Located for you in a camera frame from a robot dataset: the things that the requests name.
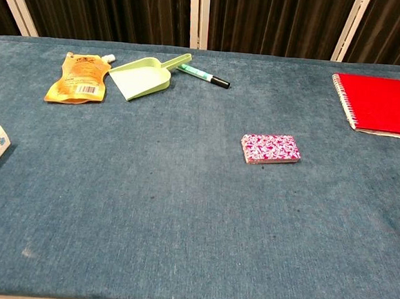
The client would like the pink patterned card deck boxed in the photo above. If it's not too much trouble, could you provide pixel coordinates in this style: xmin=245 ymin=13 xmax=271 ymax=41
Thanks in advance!
xmin=238 ymin=131 xmax=303 ymax=169

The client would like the blue fabric table cover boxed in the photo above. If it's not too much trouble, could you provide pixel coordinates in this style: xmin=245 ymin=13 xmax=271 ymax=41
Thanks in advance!
xmin=0 ymin=32 xmax=400 ymax=299

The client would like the green black marker pen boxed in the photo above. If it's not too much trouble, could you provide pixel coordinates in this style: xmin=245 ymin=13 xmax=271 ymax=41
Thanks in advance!
xmin=175 ymin=63 xmax=233 ymax=90

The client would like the light green plastic dustpan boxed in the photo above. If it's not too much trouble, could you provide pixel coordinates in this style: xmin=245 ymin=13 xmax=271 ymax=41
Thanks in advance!
xmin=106 ymin=47 xmax=193 ymax=106

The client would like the orange spouted food pouch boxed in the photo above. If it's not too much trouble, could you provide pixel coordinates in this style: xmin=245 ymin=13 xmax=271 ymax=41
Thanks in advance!
xmin=43 ymin=49 xmax=117 ymax=108

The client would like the dark pleated curtain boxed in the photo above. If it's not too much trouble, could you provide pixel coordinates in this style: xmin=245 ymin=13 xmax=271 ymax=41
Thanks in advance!
xmin=0 ymin=0 xmax=400 ymax=70

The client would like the red spiral notebook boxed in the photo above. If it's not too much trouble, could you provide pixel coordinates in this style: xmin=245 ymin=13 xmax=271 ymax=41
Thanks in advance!
xmin=327 ymin=72 xmax=400 ymax=142

